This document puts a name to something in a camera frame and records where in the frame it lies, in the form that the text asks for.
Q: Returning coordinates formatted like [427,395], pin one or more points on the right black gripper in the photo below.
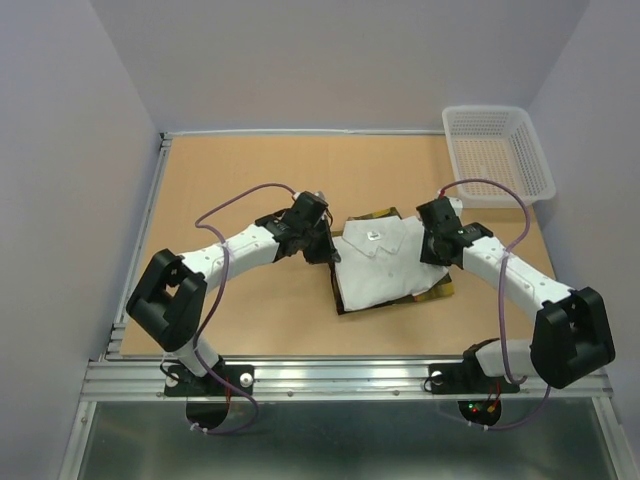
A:
[428,255]

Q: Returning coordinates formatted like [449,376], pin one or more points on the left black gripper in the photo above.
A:
[326,253]

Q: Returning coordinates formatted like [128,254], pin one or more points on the yellow plaid shirt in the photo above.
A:
[430,295]

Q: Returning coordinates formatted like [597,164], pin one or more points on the white long sleeve shirt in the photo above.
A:
[385,260]

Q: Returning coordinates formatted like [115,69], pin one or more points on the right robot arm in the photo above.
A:
[571,333]

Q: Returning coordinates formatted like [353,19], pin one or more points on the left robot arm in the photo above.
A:
[168,300]

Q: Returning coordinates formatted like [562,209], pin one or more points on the white plastic basket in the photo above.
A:
[497,143]

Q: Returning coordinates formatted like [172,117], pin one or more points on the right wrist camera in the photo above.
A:
[448,204]

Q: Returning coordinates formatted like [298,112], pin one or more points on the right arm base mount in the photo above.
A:
[464,377]

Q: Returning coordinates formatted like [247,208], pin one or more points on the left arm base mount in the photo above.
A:
[181,383]

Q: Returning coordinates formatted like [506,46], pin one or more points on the aluminium front rail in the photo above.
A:
[277,379]

